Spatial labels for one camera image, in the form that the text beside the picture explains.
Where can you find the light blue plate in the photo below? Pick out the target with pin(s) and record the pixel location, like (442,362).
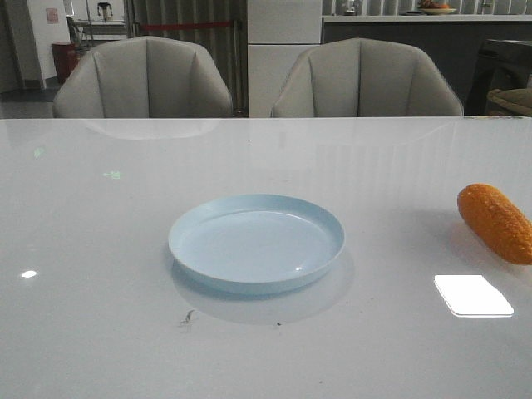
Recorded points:
(256,244)

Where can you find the orange corn cob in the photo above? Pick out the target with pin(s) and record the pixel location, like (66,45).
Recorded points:
(497,222)

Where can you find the grey upholstered chair right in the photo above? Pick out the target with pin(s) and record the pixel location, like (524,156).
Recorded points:
(362,77)

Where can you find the grey upholstered chair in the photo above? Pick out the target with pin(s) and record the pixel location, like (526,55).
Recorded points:
(362,77)
(144,77)

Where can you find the white cabinet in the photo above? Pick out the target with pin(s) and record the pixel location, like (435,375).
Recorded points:
(277,32)

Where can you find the grey upholstered chair left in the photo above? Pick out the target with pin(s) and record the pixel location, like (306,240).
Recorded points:
(144,77)

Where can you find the red barrier tape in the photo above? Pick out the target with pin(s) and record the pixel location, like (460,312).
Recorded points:
(185,26)

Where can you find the red bin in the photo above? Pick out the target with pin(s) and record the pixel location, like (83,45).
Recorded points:
(65,59)

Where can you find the fruit bowl on counter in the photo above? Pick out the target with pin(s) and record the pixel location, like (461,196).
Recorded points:
(434,8)

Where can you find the olive cushion seat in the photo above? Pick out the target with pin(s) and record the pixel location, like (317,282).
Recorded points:
(516,100)

